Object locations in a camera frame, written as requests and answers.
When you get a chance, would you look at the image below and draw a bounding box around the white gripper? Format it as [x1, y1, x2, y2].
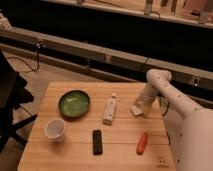
[134, 98, 153, 116]

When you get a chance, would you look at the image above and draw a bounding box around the white sponge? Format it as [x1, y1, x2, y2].
[131, 106, 143, 117]

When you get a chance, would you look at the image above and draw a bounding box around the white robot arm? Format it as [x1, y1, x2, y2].
[131, 69, 213, 171]

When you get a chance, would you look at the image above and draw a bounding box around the green ceramic bowl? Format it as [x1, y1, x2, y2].
[58, 90, 90, 118]

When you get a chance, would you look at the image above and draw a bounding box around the white plastic bottle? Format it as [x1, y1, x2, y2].
[103, 93, 116, 125]

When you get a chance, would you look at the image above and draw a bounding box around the orange carrot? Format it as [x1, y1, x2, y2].
[136, 133, 148, 155]

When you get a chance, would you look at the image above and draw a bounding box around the black remote control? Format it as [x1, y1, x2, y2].
[92, 130, 103, 155]

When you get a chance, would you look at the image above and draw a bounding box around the wooden table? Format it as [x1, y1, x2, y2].
[18, 82, 176, 171]

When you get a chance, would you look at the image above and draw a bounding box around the white paper cup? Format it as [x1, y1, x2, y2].
[44, 118, 65, 143]

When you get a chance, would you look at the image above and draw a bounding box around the black office chair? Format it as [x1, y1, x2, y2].
[0, 50, 37, 153]

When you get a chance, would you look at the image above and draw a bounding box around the black cable on floor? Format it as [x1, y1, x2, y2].
[4, 39, 45, 74]

